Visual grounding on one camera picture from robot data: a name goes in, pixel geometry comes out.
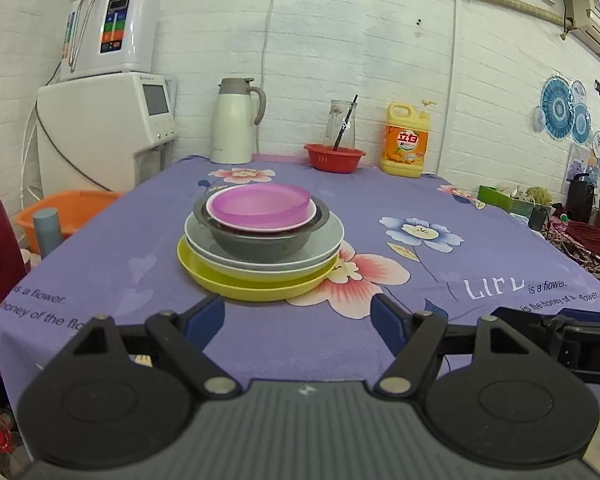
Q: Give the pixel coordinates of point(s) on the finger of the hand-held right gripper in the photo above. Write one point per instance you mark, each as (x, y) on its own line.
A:
(587, 316)
(520, 319)

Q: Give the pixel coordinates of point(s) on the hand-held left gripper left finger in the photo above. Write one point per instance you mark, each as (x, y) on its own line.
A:
(205, 320)

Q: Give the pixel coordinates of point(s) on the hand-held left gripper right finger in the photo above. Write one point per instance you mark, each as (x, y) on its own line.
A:
(390, 322)

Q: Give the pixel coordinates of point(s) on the yellow plastic plate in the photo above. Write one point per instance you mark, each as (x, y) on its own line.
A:
(260, 287)

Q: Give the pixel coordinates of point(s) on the stainless steel bowl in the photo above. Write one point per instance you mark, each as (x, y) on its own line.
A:
(260, 250)

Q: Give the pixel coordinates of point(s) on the white floral plate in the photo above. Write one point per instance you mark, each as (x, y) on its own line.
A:
(330, 240)

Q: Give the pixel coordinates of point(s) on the purple plastic bowl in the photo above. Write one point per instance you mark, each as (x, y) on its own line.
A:
(260, 207)

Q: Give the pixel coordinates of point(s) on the white ceramic bowl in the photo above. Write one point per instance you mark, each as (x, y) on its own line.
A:
(300, 226)

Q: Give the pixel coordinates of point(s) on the purple floral tablecloth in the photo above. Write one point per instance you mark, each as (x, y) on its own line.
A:
(405, 280)

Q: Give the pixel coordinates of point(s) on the black power adapter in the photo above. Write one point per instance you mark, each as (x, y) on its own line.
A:
(537, 219)

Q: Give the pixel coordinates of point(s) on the black flask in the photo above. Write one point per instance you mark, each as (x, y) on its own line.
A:
(580, 197)

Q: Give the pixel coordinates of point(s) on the green cardboard box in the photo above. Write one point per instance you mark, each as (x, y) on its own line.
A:
(500, 199)

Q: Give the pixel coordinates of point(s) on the beige scrubber ball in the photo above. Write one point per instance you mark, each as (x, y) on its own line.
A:
(539, 195)

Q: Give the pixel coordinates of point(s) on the orange plastic basin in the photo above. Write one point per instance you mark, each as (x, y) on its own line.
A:
(80, 205)

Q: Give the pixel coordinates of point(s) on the red plastic basket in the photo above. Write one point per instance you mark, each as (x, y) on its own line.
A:
(335, 160)

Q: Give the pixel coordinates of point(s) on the yellow dish soap bottle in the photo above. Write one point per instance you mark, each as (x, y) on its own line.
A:
(404, 150)

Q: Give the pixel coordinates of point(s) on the grey-blue bottle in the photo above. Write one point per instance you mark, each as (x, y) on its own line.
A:
(47, 232)

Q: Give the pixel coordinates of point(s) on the small blue paper fan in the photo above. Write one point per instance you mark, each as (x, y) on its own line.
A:
(581, 124)

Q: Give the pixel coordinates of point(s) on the white thermos jug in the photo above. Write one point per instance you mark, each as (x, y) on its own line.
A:
(230, 125)

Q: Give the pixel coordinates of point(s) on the black stirring stick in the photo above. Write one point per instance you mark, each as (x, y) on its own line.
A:
(344, 125)

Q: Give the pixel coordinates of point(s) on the clear glass pitcher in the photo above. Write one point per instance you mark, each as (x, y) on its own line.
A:
(331, 125)

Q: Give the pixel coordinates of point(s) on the large blue paper fan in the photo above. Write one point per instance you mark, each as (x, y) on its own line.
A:
(556, 107)

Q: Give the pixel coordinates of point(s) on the white water dispenser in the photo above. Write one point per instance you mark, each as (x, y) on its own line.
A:
(90, 130)

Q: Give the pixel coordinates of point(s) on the white air conditioner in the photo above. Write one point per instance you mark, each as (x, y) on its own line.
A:
(592, 15)

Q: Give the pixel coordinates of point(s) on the white water purifier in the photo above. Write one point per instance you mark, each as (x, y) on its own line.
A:
(135, 25)

